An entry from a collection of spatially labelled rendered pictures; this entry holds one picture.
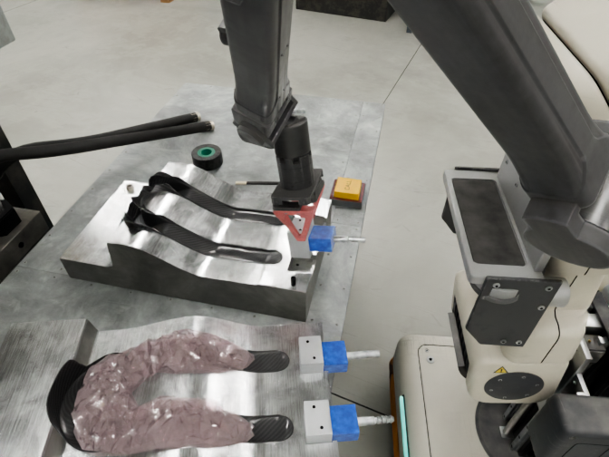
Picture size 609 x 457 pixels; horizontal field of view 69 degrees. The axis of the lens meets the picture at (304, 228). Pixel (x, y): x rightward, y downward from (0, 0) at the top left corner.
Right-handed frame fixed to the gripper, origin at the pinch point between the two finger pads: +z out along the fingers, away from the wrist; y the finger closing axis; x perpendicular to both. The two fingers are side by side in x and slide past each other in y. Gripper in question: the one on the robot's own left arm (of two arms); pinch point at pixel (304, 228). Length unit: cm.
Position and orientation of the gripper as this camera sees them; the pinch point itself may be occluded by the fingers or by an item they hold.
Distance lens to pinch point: 78.3
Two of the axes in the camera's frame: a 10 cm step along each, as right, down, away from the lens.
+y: -2.4, 5.5, -8.0
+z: 1.2, 8.3, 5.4
